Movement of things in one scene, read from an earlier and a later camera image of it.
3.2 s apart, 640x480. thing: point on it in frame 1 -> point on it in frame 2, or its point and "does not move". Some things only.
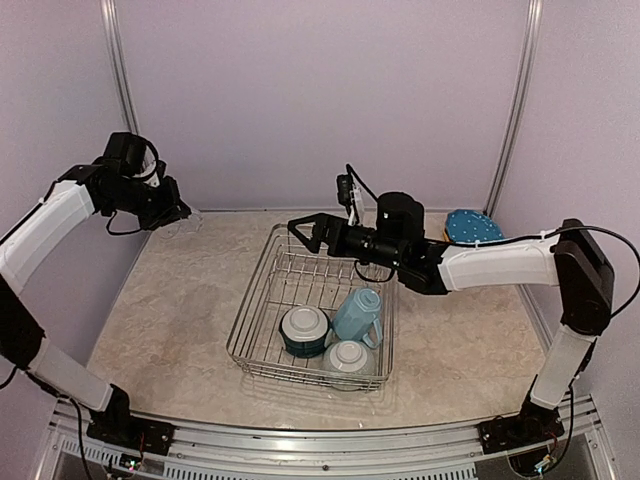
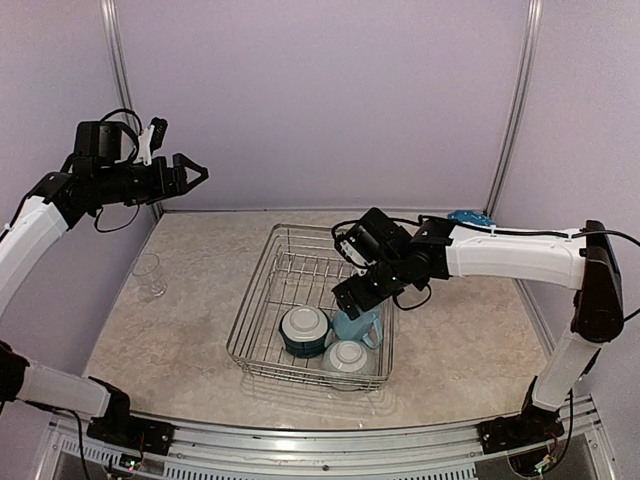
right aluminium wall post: x=535 y=18 does not move
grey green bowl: x=349 y=359 does not move
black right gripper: x=320 y=230 -> x=366 y=299
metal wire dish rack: x=311 y=318 does not move
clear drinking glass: x=194 y=223 -> x=144 y=270
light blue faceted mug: x=357 y=313 does not move
